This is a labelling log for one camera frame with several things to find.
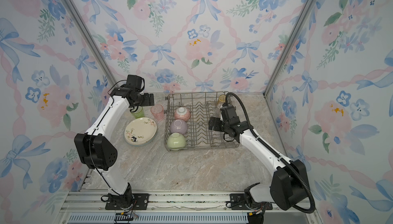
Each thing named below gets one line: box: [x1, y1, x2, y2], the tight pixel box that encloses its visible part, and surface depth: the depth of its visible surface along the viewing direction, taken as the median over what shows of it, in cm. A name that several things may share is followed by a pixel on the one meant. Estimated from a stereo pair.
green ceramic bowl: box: [166, 132, 186, 149], surface depth 90 cm
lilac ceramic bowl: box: [169, 119, 188, 135], surface depth 97 cm
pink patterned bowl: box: [173, 106, 191, 122], surface depth 105 cm
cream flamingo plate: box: [123, 117, 158, 145], surface depth 97 cm
